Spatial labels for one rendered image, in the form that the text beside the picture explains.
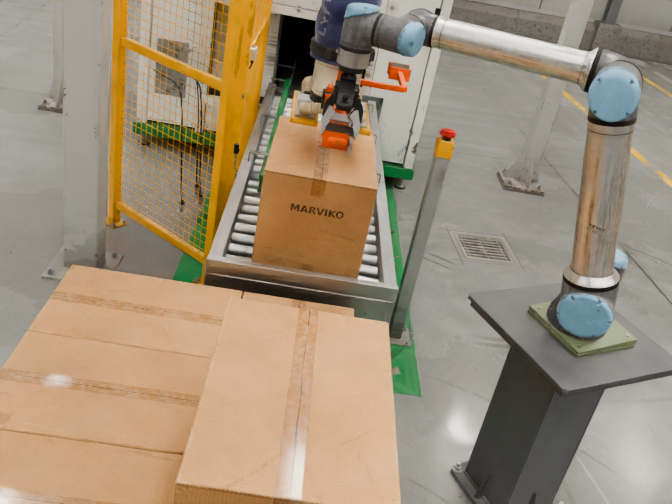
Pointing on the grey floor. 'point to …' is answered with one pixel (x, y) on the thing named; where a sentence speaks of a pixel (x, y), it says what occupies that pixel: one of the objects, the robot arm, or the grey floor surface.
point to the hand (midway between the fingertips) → (338, 134)
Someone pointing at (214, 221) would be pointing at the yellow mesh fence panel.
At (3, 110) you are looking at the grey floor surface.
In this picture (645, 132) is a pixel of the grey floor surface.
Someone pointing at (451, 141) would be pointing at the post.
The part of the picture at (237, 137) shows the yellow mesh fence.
